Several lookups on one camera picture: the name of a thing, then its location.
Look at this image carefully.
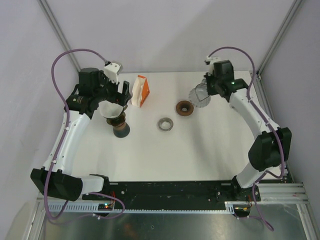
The orange coffee filter box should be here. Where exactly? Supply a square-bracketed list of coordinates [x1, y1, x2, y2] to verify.
[131, 75, 150, 108]

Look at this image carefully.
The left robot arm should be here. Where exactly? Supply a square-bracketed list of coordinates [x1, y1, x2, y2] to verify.
[30, 62, 132, 202]

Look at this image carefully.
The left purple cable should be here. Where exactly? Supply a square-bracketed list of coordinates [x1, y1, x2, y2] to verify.
[44, 48, 126, 221]

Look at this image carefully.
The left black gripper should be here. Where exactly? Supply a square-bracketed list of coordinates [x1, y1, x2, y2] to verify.
[93, 70, 131, 107]

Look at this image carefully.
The clear glass dripper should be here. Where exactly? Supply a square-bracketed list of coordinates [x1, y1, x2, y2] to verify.
[188, 83, 211, 108]

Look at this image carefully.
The brown wooden ring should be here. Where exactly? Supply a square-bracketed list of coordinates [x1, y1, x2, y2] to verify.
[175, 99, 195, 117]

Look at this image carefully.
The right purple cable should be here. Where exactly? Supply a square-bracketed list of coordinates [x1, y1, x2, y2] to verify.
[207, 46, 287, 232]

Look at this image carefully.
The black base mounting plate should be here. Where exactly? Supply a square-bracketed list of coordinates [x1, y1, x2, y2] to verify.
[82, 180, 261, 210]

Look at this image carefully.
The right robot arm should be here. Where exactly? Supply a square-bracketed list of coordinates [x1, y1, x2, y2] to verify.
[203, 57, 292, 201]

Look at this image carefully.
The purple cable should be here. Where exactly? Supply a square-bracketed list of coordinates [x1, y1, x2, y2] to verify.
[207, 46, 287, 232]
[44, 48, 126, 221]

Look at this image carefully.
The grey slotted cable duct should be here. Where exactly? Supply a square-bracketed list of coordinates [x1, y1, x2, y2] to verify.
[44, 201, 237, 214]

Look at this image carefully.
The white paper coffee filter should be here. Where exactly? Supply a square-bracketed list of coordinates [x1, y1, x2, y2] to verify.
[98, 100, 124, 119]

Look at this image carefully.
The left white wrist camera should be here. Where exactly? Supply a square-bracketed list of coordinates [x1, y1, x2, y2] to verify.
[103, 61, 123, 84]

